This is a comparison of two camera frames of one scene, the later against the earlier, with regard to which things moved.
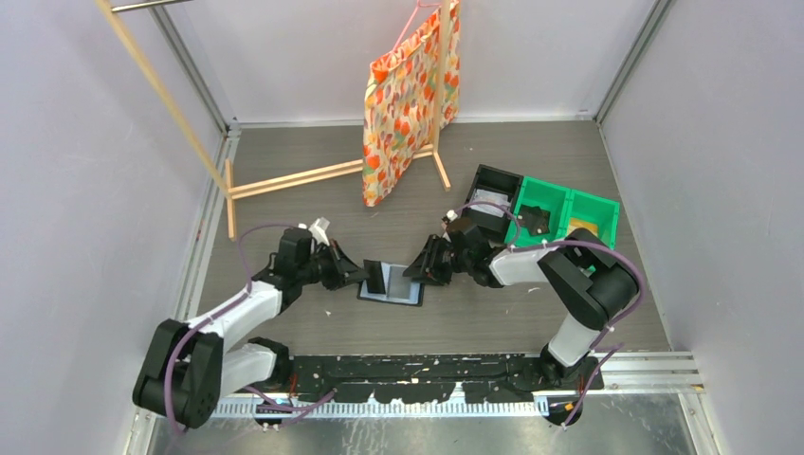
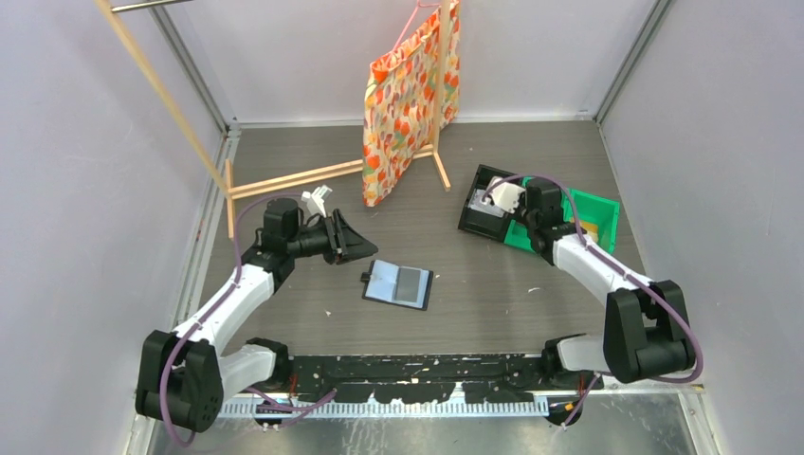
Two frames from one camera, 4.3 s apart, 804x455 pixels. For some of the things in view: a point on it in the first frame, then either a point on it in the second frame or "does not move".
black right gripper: [428, 264] -> [523, 201]
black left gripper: [344, 271] -> [353, 245]
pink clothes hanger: [414, 12] does not move
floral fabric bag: [399, 100] does not move
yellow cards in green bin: [575, 224] does not move
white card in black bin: [483, 195] does not move
